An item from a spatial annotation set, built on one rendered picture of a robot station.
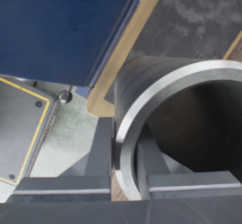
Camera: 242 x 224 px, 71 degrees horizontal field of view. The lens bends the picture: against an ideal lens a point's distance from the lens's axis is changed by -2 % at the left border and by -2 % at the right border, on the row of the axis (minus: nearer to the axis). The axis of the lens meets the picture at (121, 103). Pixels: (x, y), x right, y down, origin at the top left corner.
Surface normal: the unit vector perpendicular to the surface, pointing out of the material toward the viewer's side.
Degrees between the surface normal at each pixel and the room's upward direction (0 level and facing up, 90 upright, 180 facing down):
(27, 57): 59
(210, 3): 0
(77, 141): 0
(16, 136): 0
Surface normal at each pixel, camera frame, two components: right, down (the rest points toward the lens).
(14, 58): 0.76, 0.54
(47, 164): 0.04, 0.27
